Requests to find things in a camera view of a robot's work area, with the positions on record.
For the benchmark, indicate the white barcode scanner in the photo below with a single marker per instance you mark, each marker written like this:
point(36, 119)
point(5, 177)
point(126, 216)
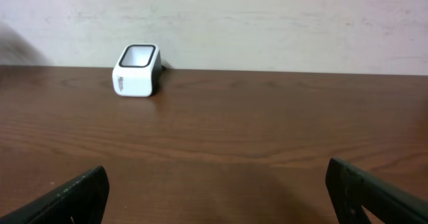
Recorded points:
point(138, 70)

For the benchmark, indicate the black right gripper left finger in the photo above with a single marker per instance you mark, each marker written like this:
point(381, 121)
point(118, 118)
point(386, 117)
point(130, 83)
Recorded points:
point(80, 200)

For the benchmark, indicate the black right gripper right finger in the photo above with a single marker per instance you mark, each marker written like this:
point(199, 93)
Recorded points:
point(353, 191)

